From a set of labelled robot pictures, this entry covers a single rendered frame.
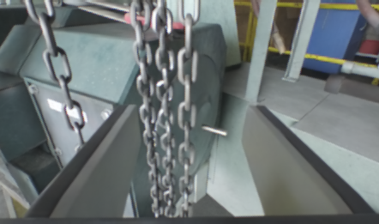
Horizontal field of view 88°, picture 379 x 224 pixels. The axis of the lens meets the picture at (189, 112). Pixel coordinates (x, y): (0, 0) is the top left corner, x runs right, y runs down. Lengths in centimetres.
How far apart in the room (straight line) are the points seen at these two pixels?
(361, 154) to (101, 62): 56
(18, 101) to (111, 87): 20
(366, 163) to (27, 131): 70
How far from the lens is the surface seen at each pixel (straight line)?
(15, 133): 46
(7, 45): 56
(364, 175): 62
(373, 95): 54
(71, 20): 50
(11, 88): 44
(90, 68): 34
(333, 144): 59
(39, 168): 52
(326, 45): 323
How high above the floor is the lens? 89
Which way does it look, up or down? 29 degrees down
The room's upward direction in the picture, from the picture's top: 1 degrees clockwise
